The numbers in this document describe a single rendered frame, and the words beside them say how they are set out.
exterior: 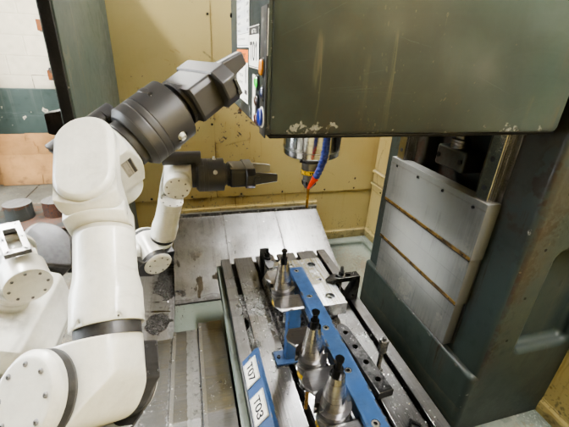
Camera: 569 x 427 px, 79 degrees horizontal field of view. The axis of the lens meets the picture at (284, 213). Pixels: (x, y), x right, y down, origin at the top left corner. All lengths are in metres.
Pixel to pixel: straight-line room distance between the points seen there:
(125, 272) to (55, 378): 0.11
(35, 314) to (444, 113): 0.83
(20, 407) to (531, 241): 1.02
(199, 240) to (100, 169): 1.59
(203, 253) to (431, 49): 1.54
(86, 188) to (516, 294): 1.04
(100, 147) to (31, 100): 5.20
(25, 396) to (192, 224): 1.74
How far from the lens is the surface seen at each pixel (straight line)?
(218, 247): 1.96
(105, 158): 0.43
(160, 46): 1.90
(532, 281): 1.15
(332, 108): 0.63
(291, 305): 0.84
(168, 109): 0.48
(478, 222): 1.09
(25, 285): 0.68
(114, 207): 0.42
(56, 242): 0.93
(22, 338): 0.72
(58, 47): 1.18
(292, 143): 0.92
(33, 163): 5.68
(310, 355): 0.71
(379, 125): 0.68
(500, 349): 1.27
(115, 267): 0.40
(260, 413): 0.99
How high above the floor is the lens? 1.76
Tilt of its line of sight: 25 degrees down
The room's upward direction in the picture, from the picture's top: 3 degrees clockwise
